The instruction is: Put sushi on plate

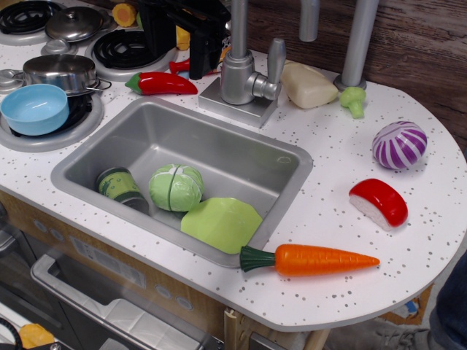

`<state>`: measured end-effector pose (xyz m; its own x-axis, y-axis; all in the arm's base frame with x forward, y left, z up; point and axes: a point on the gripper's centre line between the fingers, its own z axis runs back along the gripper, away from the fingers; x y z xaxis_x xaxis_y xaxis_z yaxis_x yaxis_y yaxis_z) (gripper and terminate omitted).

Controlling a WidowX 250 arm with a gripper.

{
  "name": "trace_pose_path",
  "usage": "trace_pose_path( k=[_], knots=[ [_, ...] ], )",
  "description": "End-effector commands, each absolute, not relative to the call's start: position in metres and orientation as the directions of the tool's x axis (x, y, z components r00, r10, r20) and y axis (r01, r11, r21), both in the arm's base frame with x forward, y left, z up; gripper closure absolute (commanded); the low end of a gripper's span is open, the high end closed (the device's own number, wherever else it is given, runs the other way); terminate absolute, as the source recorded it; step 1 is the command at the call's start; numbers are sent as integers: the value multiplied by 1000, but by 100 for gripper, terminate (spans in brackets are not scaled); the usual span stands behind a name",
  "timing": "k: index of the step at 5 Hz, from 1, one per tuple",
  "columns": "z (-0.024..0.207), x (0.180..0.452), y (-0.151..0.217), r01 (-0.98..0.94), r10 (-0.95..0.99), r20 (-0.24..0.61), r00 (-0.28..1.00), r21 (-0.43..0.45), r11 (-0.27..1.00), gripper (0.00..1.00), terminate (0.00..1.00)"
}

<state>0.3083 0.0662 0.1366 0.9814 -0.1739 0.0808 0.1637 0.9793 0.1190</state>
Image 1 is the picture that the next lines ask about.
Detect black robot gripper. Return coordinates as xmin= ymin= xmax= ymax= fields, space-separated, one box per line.
xmin=138 ymin=1 xmax=231 ymax=80

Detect light green toy plate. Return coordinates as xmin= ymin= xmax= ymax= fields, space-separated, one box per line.
xmin=181 ymin=198 xmax=263 ymax=254

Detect red and white toy sushi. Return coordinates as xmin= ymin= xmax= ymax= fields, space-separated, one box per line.
xmin=349 ymin=179 xmax=409 ymax=231

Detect yellow toy food piece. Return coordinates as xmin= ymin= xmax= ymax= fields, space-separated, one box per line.
xmin=176 ymin=26 xmax=190 ymax=51

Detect silver toy faucet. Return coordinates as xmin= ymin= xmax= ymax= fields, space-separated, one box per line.
xmin=198 ymin=1 xmax=286 ymax=128

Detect red toy chili pepper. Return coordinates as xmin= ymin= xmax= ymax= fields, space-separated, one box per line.
xmin=125 ymin=71 xmax=198 ymax=96

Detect black coil burner back right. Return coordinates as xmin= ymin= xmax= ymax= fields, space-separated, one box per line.
xmin=85 ymin=29 xmax=177 ymax=82

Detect black coil burner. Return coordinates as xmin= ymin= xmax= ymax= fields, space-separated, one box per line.
xmin=85 ymin=29 xmax=177 ymax=82
xmin=1 ymin=1 xmax=64 ymax=46

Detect grey faucet spout end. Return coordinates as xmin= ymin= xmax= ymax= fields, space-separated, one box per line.
xmin=299 ymin=0 xmax=320 ymax=42

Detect grey metal sink basin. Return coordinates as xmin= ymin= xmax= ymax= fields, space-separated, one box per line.
xmin=51 ymin=97 xmax=313 ymax=268

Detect steel pot lid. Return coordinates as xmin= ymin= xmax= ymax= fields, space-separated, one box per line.
xmin=45 ymin=7 xmax=116 ymax=42

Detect green toy cabbage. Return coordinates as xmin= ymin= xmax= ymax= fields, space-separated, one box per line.
xmin=149 ymin=164 xmax=204 ymax=212

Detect grey stove knob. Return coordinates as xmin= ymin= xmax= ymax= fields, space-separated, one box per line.
xmin=41 ymin=39 xmax=78 ymax=55

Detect small green toy broccoli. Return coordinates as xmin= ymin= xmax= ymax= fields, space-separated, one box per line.
xmin=339 ymin=87 xmax=366 ymax=119

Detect grey support pole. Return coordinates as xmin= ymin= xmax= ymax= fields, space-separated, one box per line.
xmin=334 ymin=0 xmax=379 ymax=91

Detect green toy can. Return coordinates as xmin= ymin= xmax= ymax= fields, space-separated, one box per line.
xmin=96 ymin=167 xmax=150 ymax=214

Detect black coil burner back left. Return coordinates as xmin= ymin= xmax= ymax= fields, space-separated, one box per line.
xmin=1 ymin=1 xmax=64 ymax=46

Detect blue plastic bowl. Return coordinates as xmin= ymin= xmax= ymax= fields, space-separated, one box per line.
xmin=1 ymin=84 xmax=69 ymax=136

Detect purple striped toy onion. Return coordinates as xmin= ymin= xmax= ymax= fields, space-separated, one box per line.
xmin=372 ymin=121 xmax=428 ymax=170

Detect orange toy carrot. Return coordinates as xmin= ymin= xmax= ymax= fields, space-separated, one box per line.
xmin=239 ymin=244 xmax=380 ymax=277

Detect yellow toy on floor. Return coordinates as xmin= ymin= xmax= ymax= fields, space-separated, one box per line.
xmin=19 ymin=324 xmax=55 ymax=349

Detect steel pot with handles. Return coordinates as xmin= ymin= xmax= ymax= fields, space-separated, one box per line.
xmin=14 ymin=54 xmax=112 ymax=97

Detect front stove burner ring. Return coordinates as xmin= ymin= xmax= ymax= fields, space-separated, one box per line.
xmin=0 ymin=90 xmax=105 ymax=153

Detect silver oven door handle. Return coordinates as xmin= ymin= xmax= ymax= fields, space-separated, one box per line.
xmin=31 ymin=254 xmax=215 ymax=349

